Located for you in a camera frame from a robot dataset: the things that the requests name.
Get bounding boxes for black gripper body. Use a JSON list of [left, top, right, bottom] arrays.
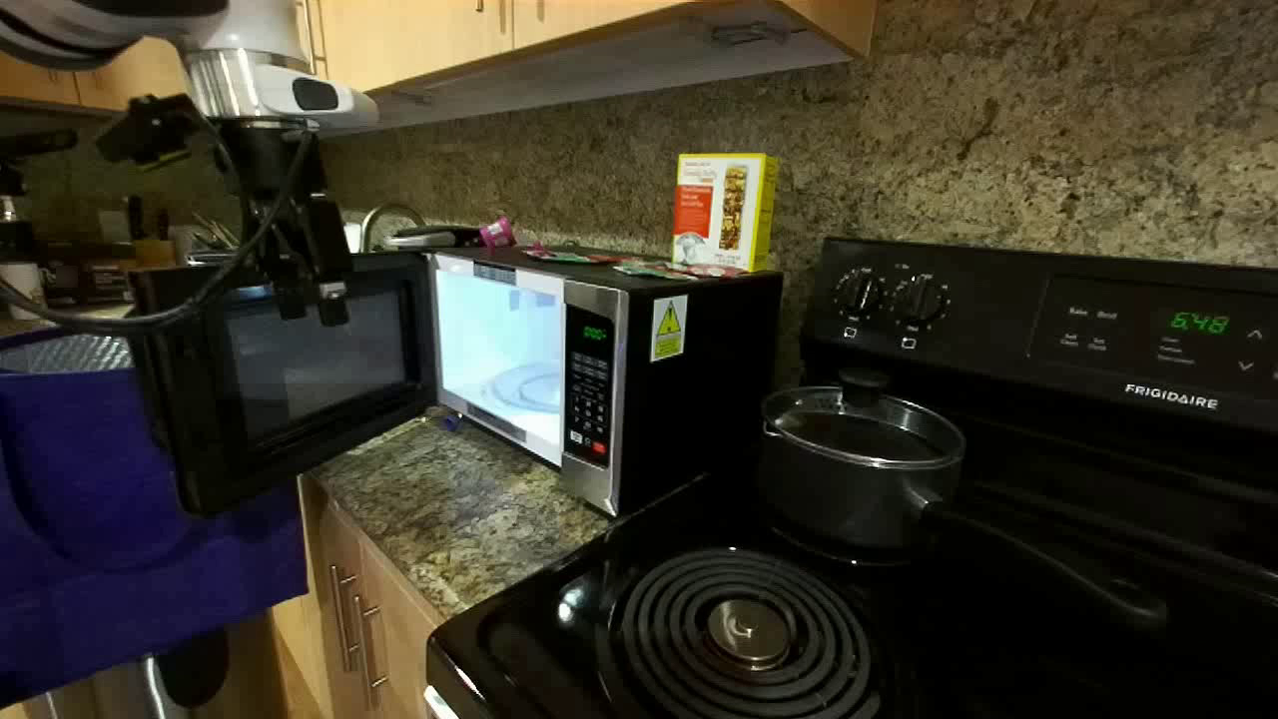
[[216, 115, 337, 262]]

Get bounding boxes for pink plastic cup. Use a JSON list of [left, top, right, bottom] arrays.
[[477, 216, 525, 260]]

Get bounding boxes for colourful packets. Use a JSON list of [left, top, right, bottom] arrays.
[[514, 241, 633, 270]]

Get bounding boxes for light wood upper cabinet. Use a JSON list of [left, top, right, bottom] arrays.
[[0, 0, 883, 137]]

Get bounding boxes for light wood cabinet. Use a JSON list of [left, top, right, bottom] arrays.
[[0, 0, 883, 137], [254, 474, 453, 719]]

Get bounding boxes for black stainless microwave oven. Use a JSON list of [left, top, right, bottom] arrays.
[[132, 234, 792, 523]]

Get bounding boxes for light wood lower cabinet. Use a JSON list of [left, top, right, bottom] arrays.
[[254, 474, 453, 719]]

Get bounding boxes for yellow cardboard box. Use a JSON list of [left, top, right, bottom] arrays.
[[667, 147, 783, 280]]

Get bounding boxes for black coil burner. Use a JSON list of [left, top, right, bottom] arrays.
[[597, 542, 891, 719]]

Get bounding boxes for grey pot with lid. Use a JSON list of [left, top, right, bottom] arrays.
[[756, 366, 1177, 630]]

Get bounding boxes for black electric stove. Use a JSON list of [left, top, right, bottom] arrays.
[[424, 234, 1278, 719]]

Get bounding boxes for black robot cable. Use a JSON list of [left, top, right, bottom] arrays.
[[0, 124, 329, 340]]

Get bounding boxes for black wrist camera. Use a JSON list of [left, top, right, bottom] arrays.
[[92, 92, 209, 172]]

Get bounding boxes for metal cabinet handle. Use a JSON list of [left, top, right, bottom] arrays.
[[329, 562, 390, 708]]

